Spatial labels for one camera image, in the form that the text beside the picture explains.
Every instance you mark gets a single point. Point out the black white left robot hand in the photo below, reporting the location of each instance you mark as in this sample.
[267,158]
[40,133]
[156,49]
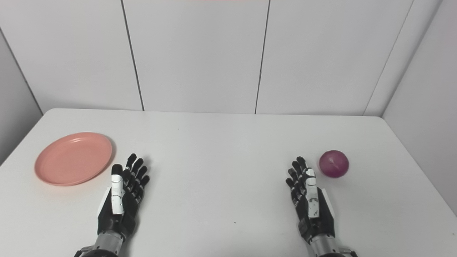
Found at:
[128,200]

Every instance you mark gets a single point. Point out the purple red onion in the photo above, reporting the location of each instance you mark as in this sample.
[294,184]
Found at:
[334,164]

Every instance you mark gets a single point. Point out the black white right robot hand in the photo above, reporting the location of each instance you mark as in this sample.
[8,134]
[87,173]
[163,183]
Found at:
[309,210]

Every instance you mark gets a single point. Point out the pink round plate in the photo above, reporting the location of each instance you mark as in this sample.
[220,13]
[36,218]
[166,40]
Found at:
[73,159]

